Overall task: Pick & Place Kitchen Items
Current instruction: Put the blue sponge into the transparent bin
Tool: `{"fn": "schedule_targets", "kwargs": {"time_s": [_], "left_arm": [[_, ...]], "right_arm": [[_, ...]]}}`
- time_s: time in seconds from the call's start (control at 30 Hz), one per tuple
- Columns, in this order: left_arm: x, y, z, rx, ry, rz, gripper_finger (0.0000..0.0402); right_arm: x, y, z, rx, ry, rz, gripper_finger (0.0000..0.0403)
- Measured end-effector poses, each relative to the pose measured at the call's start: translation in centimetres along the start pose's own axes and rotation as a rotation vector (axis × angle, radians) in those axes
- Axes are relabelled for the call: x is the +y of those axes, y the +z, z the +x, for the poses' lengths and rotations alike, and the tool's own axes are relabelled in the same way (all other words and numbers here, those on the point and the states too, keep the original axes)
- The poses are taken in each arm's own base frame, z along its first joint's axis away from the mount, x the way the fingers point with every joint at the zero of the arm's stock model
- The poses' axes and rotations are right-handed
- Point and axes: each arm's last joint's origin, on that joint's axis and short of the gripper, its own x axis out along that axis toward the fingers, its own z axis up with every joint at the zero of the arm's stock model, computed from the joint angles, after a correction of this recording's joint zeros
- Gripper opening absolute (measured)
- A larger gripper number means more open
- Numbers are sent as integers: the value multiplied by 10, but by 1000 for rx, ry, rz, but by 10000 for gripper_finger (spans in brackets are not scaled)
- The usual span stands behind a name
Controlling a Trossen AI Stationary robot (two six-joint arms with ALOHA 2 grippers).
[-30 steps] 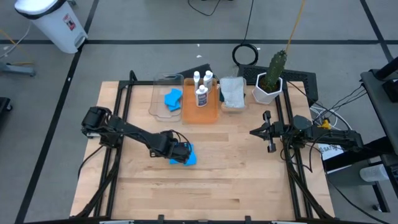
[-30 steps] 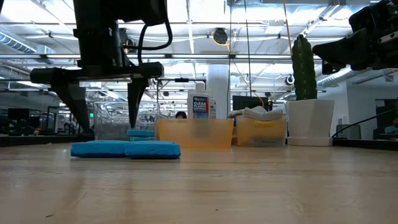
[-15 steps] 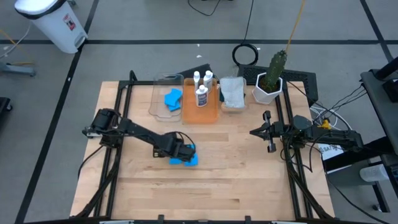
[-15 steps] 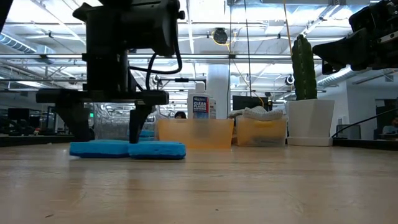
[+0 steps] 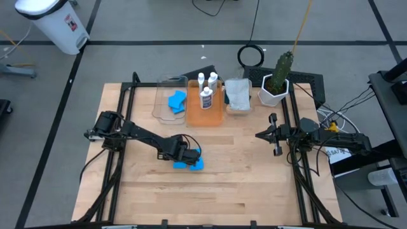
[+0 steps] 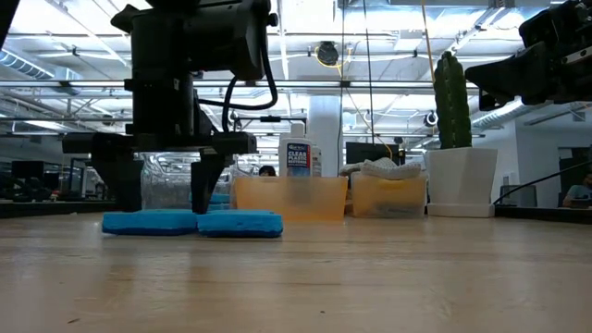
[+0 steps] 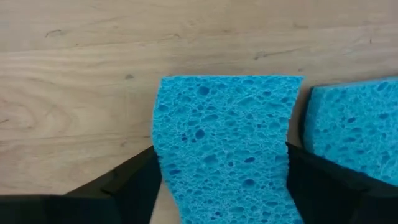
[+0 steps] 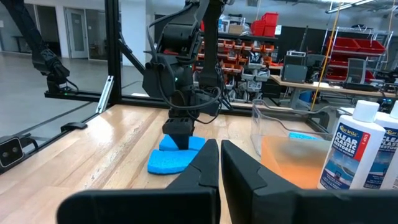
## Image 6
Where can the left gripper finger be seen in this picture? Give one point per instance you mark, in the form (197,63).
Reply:
(203,176)
(125,180)

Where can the white plastic restorer bottle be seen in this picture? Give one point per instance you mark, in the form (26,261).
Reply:
(316,162)
(296,159)

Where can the grey waffle cloth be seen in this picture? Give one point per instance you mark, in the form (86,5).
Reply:
(388,168)

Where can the orange cloth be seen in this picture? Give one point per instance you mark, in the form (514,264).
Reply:
(393,194)

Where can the light grey cloth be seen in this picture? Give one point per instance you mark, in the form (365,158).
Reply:
(390,211)

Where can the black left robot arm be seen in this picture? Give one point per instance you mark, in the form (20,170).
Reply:
(185,37)

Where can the large clear plastic bin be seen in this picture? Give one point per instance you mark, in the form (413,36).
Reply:
(162,185)

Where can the person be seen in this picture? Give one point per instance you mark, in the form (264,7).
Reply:
(578,192)
(267,171)

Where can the white planter pot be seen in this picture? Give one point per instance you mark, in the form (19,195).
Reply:
(462,185)

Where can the orange plastic bin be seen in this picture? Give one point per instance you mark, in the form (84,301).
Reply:
(291,199)

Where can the black monitor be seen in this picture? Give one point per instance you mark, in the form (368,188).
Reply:
(28,170)
(370,150)

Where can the black metal rig frame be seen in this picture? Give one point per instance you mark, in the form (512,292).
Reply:
(28,209)

